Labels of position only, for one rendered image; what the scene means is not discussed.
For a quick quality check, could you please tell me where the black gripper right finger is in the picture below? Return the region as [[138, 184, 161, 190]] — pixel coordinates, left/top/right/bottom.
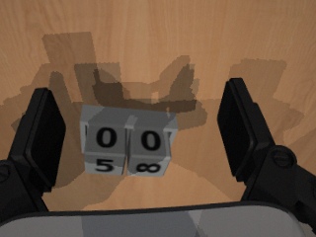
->
[[217, 78, 316, 235]]

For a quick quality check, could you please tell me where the white number cube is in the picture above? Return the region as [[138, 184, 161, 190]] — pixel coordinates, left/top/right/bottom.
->
[[127, 129, 172, 177], [84, 125, 127, 175]]

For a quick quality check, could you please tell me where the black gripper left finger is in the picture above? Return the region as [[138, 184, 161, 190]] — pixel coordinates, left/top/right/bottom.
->
[[0, 88, 66, 223]]

